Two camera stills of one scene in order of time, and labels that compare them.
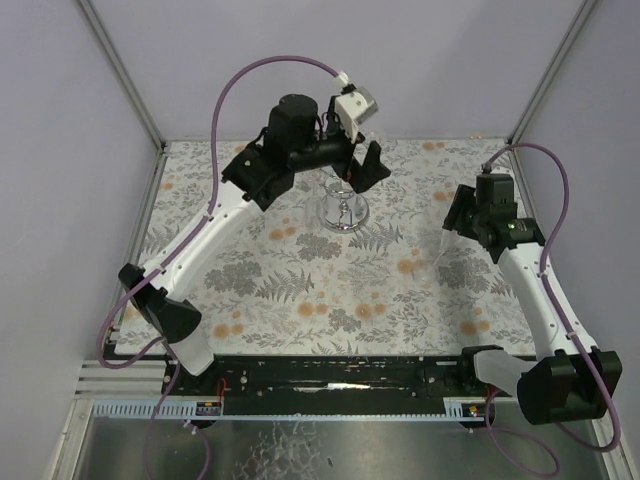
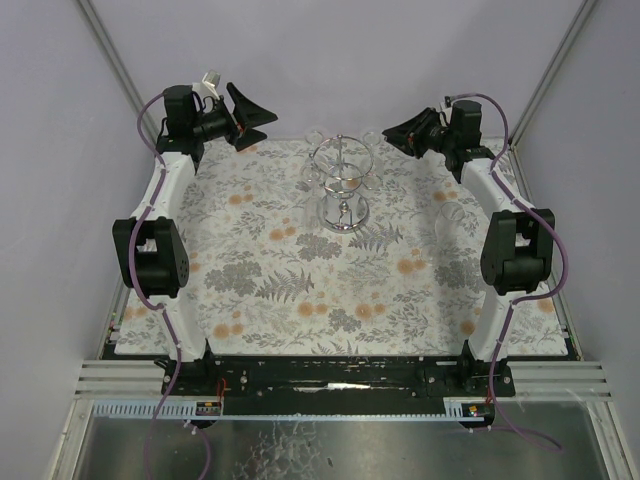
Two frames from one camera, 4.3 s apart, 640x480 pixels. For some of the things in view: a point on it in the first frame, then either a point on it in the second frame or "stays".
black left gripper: [351, 160] to [235, 127]
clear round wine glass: [379, 135] stays
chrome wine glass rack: [341, 210] stays
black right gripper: [460, 215] to [417, 136]
